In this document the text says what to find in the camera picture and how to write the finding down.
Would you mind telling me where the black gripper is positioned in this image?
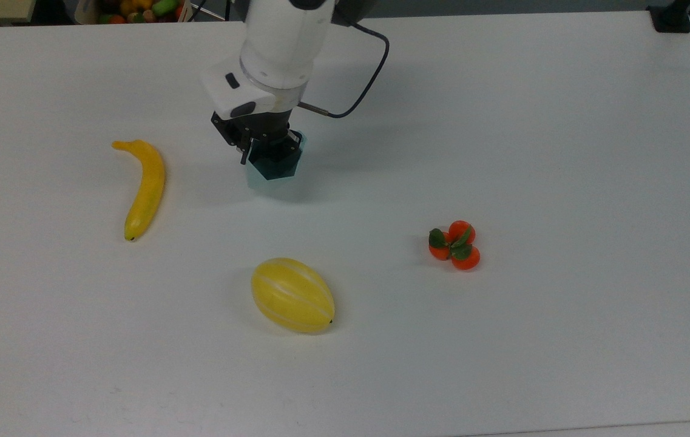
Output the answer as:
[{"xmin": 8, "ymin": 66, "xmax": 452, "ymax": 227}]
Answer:
[{"xmin": 210, "ymin": 108, "xmax": 305, "ymax": 166}]

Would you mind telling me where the light blue faceted mug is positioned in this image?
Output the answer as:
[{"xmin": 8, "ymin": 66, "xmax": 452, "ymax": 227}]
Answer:
[{"xmin": 245, "ymin": 130, "xmax": 308, "ymax": 194}]

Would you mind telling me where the yellow toy banana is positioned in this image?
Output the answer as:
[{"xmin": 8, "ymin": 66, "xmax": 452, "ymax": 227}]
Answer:
[{"xmin": 111, "ymin": 139, "xmax": 167, "ymax": 243}]

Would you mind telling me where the yellow striped toy melon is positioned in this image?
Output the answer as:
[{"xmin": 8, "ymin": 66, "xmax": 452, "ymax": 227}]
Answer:
[{"xmin": 250, "ymin": 257, "xmax": 336, "ymax": 334}]

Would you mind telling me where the box of toy fruit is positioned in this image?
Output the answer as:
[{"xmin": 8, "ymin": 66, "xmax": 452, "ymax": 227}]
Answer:
[{"xmin": 74, "ymin": 0, "xmax": 191, "ymax": 25}]

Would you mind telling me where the orange tangerine cluster with leaves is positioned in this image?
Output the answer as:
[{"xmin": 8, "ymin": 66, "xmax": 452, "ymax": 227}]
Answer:
[{"xmin": 428, "ymin": 219, "xmax": 481, "ymax": 272}]

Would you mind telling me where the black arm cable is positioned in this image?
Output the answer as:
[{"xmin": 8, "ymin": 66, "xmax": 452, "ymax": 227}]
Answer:
[{"xmin": 296, "ymin": 21, "xmax": 391, "ymax": 120}]

